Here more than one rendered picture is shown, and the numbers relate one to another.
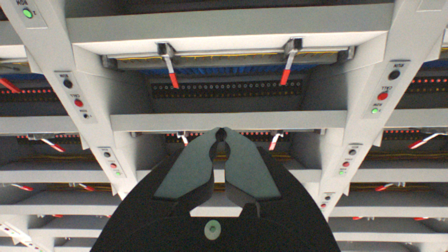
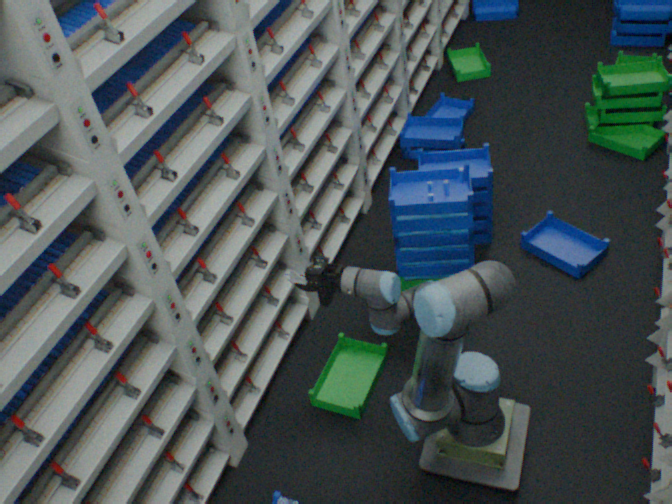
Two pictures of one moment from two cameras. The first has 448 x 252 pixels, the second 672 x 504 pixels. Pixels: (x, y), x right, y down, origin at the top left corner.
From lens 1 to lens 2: 2.15 m
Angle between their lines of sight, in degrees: 87
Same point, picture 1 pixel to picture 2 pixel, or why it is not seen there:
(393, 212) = (65, 324)
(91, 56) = (280, 230)
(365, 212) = (92, 290)
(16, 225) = not seen: outside the picture
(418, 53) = (196, 373)
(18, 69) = (297, 183)
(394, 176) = (124, 342)
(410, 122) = (164, 365)
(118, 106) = not seen: hidden behind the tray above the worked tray
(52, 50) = (293, 225)
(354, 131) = (186, 325)
